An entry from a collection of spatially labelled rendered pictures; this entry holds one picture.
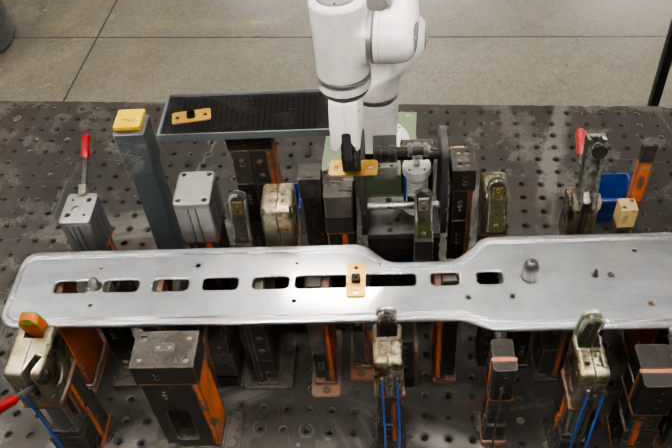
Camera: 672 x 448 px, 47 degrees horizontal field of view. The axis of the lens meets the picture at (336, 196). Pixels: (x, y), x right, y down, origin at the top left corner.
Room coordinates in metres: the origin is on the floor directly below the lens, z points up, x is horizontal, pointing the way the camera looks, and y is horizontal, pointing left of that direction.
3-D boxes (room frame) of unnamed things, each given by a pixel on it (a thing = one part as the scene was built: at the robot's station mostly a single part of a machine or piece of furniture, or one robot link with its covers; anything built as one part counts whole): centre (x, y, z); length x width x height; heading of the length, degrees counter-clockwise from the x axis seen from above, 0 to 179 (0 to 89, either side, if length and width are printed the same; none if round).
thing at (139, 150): (1.32, 0.43, 0.92); 0.08 x 0.08 x 0.44; 84
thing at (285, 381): (0.96, 0.19, 0.84); 0.13 x 0.11 x 0.29; 174
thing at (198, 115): (1.31, 0.29, 1.17); 0.08 x 0.04 x 0.01; 94
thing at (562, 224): (1.06, -0.50, 0.88); 0.07 x 0.06 x 0.35; 174
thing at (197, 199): (1.14, 0.29, 0.90); 0.13 x 0.10 x 0.41; 174
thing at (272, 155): (1.30, 0.17, 0.92); 0.10 x 0.08 x 0.45; 84
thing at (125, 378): (0.99, 0.50, 0.84); 0.11 x 0.06 x 0.29; 174
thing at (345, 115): (0.97, -0.03, 1.42); 0.10 x 0.07 x 0.11; 172
